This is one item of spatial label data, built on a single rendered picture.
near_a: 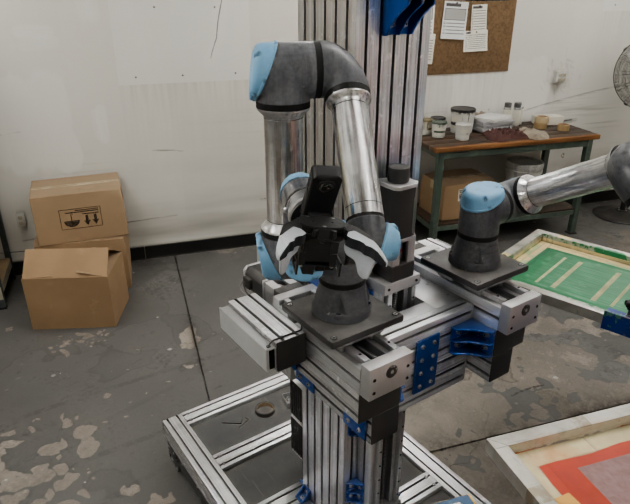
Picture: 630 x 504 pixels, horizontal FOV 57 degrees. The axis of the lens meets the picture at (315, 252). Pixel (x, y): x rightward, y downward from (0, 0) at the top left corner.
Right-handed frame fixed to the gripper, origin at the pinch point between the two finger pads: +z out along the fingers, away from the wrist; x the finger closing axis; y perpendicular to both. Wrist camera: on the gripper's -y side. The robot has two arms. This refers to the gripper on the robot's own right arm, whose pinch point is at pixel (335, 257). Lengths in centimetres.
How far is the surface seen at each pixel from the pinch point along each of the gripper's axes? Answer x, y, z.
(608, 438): -87, 61, -32
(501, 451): -56, 62, -29
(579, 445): -79, 62, -31
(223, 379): 0, 170, -201
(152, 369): 39, 175, -216
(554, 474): -68, 64, -23
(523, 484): -57, 62, -19
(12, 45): 144, 25, -359
